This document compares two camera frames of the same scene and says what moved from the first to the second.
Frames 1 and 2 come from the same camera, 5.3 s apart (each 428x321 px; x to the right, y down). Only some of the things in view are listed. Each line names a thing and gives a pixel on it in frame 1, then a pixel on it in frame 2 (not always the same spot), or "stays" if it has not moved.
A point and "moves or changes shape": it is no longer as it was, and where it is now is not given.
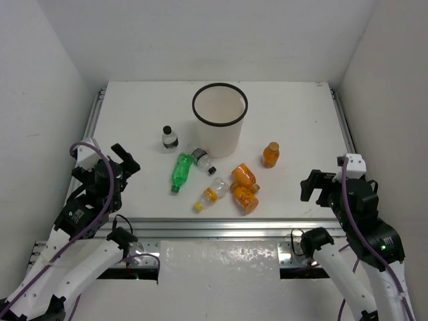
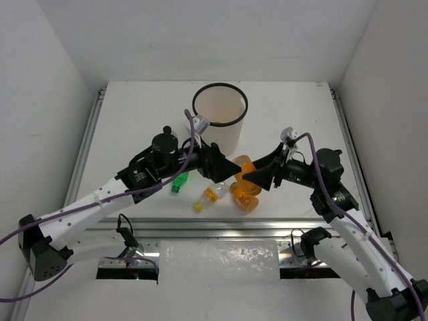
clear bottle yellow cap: x=219 y=187 stays
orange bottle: x=245 y=198 stays
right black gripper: x=317 y=178 to x=263 y=176
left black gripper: x=121 y=164 to x=207 y=161
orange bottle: x=243 y=176 moves or changes shape
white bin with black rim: x=219 y=109 stays
